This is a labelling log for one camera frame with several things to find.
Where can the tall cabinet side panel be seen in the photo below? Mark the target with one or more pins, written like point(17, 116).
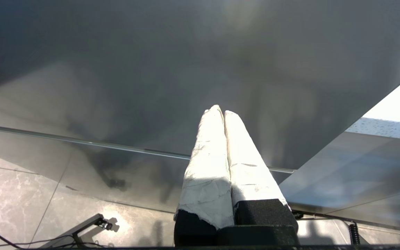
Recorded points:
point(151, 69)

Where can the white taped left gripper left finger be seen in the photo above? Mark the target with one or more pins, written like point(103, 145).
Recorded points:
point(205, 166)

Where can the steel under-counter cabinet front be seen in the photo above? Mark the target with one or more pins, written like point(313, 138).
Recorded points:
point(359, 173)

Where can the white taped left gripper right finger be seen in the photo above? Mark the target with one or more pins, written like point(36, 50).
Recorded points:
point(248, 166)

